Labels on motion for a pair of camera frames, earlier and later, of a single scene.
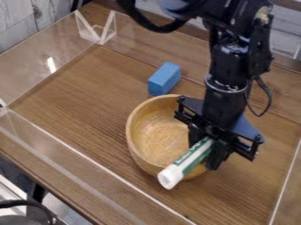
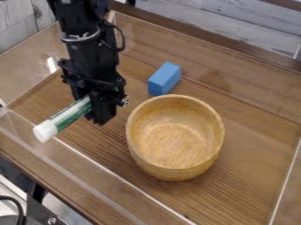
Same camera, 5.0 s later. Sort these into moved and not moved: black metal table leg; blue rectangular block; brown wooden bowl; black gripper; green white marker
Moved: black gripper; green white marker
Not moved: blue rectangular block; brown wooden bowl; black metal table leg
